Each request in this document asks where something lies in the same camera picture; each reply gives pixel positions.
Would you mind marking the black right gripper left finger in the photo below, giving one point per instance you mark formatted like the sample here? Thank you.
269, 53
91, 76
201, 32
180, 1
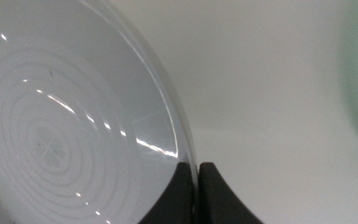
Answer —
179, 199

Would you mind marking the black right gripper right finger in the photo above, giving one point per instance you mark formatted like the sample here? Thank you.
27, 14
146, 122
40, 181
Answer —
216, 202

